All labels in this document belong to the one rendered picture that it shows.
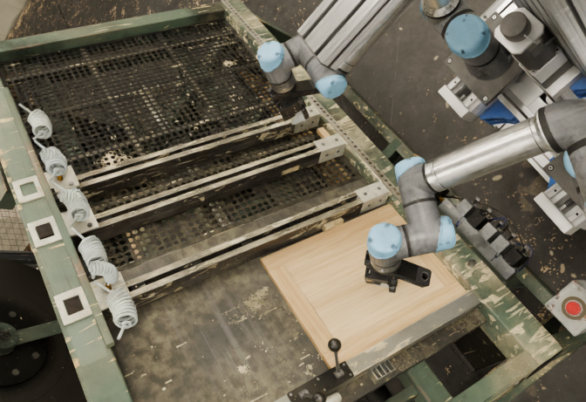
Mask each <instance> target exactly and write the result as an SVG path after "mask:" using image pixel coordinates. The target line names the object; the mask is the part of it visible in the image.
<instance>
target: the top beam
mask: <svg viewBox="0 0 586 402"><path fill-rule="evenodd" d="M2 88H4V86H3V82H2V80H1V78H0V161H1V164H2V166H3V170H4V173H5V175H6V178H7V181H8V183H9V186H10V190H11V192H12V195H13V197H14V200H15V203H16V205H17V209H18V212H19V214H20V217H21V219H22V222H23V225H24V228H25V231H26V234H27V236H28V238H29V241H30V244H31V248H32V250H33V253H34V256H35V258H36V260H37V265H38V267H39V269H40V272H41V275H42V277H43V280H44V284H45V287H46V289H47V291H48V294H49V297H50V299H51V303H52V306H53V309H54V311H55V313H56V316H57V319H58V322H59V325H60V328H61V331H62V332H63V335H64V338H65V342H66V344H67V347H68V350H69V352H70V354H71V357H72V362H73V363H74V366H75V369H76V372H77V374H78V378H79V381H80V384H81V385H82V388H83V391H84V394H85V397H86V400H87V402H133V399H132V396H131V394H130V392H129V390H128V387H127V385H126V381H125V380H124V377H123V375H122V372H121V370H120V368H119V365H118V362H117V360H116V357H115V356H114V354H113V351H112V347H110V348H108V349H107V348H106V345H105V342H104V340H103V338H102V336H101V334H100V331H99V327H98V326H97V323H96V321H95V318H94V316H93V315H91V316H89V317H86V318H84V319H81V320H79V321H77V322H75V323H72V324H68V325H66V326H64V324H63V321H62V318H61V316H60V314H59V311H58V307H57V305H56V302H55V300H54V296H57V295H59V294H61V293H64V292H66V291H68V290H72V289H75V288H77V287H80V286H81V284H80V281H79V279H78V276H77V274H76V271H75V269H74V267H73V265H72V261H71V258H70V257H69V254H68V252H67V249H66V247H65V244H64V241H63V240H61V241H58V242H54V243H52V244H49V245H46V246H43V247H41V248H38V249H36V248H35V245H34V242H33V240H32V238H31V233H30V230H29V229H28V226H27V224H28V223H31V222H34V221H38V220H41V219H44V218H46V217H50V216H52V212H51V209H50V207H49V205H48V202H47V200H46V198H45V197H43V198H40V199H37V200H34V201H29V202H26V203H23V204H19V202H18V199H17V195H16V193H15V190H14V187H13V185H12V182H13V181H18V180H22V179H24V178H28V177H31V176H34V175H36V173H35V170H34V168H33V166H32V164H31V160H30V157H29V155H28V153H27V151H26V148H25V146H24V143H23V141H22V138H21V136H20V133H19V131H18V129H17V125H16V123H15V120H14V119H13V116H12V114H11V111H10V108H9V106H8V104H7V101H6V99H5V97H4V95H3V90H2ZM20 189H21V191H22V194H23V196H26V195H29V194H35V193H37V189H36V187H35V184H34V182H32V183H30V184H26V185H23V186H20Z"/></svg>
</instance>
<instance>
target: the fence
mask: <svg viewBox="0 0 586 402"><path fill-rule="evenodd" d="M480 303H481V301H480V300H479V299H478V297H477V296H476V295H475V294H474V293H473V292H472V291H469V292H467V293H466V294H465V295H463V296H460V297H459V298H457V299H455V300H453V301H452V302H450V303H448V304H446V305H445V306H443V307H441V308H439V309H438V310H436V311H434V312H432V313H431V314H429V315H427V316H425V317H423V318H421V319H420V320H418V321H417V322H415V323H413V324H411V325H409V326H407V327H405V328H404V329H403V330H400V331H398V332H397V333H395V334H393V335H391V336H390V337H388V338H386V339H384V340H383V341H381V342H379V343H377V344H375V345H373V346H372V347H370V348H369V349H367V350H365V351H363V352H361V353H359V354H358V355H356V356H355V357H353V358H350V359H349V360H347V361H345V362H346V364H347V365H348V366H349V367H350V369H351V371H352V372H353V374H354V377H353V378H350V379H349V380H347V381H345V382H343V383H342V384H341V385H339V386H337V387H335V388H333V389H332V390H330V391H328V392H326V393H325V395H326V397H327V396H329V395H330V394H332V393H333V392H335V391H337V390H338V389H340V388H342V387H344V386H345V385H348V384H349V383H350V382H352V381H353V380H355V379H357V378H359V377H361V376H363V375H364V374H366V373H367V372H368V371H369V370H370V369H371V368H372V367H373V366H375V365H377V364H379V363H381V362H383V361H384V360H386V359H391V358H393V357H395V356H397V355H398V354H399V353H401V352H403V351H405V350H407V349H408V348H410V347H412V346H414V345H415V344H417V343H418V342H420V341H422V340H423V339H425V338H427V337H429V336H431V335H432V334H433V333H435V332H437V331H438V330H441V329H443V328H444V327H446V326H448V325H449V324H451V323H452V322H454V321H456V320H458V319H459V318H461V317H463V316H465V315H466V314H468V313H469V312H471V311H473V310H475V309H477V308H478V306H479V305H480ZM274 402H290V400H289V398H288V396H287V395H285V396H283V397H281V398H280V399H278V400H276V401H274Z"/></svg>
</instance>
